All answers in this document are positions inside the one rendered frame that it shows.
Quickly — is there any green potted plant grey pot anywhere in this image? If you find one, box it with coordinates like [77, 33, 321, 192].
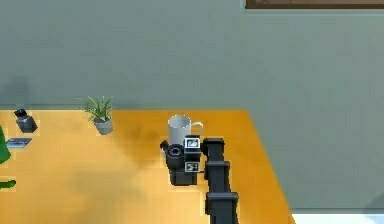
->
[83, 95, 115, 136]

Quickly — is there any blue grey flat card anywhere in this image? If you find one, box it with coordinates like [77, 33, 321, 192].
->
[5, 137, 33, 149]

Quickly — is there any black and grey bottle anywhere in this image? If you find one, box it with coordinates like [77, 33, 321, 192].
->
[13, 108, 39, 134]

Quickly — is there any brown framed window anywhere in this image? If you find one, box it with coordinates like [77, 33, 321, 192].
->
[244, 0, 384, 10]

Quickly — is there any white mug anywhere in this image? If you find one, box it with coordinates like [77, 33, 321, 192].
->
[167, 114, 204, 147]

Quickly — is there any green curved object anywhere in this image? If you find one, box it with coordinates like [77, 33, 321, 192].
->
[0, 124, 17, 190]

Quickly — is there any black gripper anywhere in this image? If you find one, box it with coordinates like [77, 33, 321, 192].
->
[159, 139, 198, 187]

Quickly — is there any orange wooden table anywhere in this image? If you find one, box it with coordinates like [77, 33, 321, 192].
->
[0, 109, 297, 224]

